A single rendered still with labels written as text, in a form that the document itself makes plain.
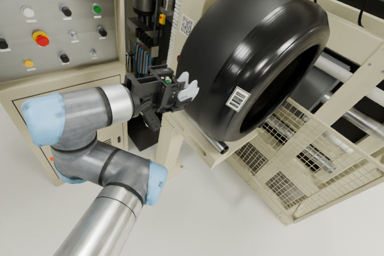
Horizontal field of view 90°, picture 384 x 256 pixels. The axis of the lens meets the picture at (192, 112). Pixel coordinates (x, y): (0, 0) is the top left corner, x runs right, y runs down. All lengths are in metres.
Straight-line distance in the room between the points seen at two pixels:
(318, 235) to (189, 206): 1.07
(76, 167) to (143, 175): 0.12
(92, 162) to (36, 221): 1.34
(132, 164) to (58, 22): 0.76
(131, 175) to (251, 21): 0.45
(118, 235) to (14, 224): 1.46
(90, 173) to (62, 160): 0.05
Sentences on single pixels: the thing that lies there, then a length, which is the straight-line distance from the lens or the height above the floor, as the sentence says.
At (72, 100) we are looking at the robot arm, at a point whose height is 1.31.
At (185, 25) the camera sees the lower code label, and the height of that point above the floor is 1.22.
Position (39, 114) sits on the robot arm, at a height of 1.31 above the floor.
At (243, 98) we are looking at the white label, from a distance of 0.52.
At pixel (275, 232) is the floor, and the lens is 1.87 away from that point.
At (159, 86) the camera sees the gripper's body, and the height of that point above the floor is 1.29.
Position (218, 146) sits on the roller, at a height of 0.91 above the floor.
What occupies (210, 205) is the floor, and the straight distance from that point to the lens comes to 1.70.
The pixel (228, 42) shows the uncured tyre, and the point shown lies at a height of 1.33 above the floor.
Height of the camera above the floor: 1.54
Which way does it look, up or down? 44 degrees down
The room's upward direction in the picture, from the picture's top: 18 degrees clockwise
